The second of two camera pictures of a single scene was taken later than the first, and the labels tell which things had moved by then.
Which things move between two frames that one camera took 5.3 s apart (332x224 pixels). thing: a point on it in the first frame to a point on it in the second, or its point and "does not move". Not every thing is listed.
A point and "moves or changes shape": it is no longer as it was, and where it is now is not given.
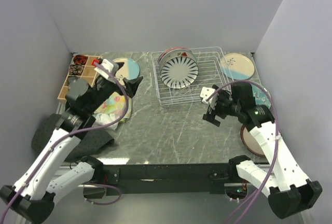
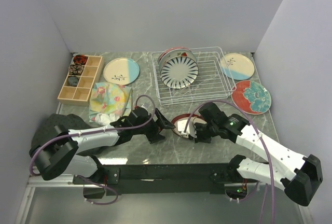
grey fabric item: [71, 79] does not move
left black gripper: [131, 85] to [154, 136]
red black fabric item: [80, 59] does not move
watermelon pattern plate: [177, 53] does not move
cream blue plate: [237, 66] does not move
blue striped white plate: [179, 72] does not move
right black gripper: [222, 94] to [198, 138]
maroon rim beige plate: [250, 143] moves or changes shape
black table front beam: [165, 179] does not move
